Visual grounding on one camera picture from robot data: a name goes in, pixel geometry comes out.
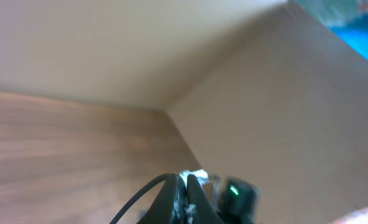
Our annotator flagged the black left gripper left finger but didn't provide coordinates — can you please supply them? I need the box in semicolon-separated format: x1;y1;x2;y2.
136;174;178;224

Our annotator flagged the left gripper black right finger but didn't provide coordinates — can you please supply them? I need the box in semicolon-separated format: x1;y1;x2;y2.
186;174;224;224

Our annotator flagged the black USB cable bundle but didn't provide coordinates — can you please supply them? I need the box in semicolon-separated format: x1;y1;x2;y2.
109;173;172;224

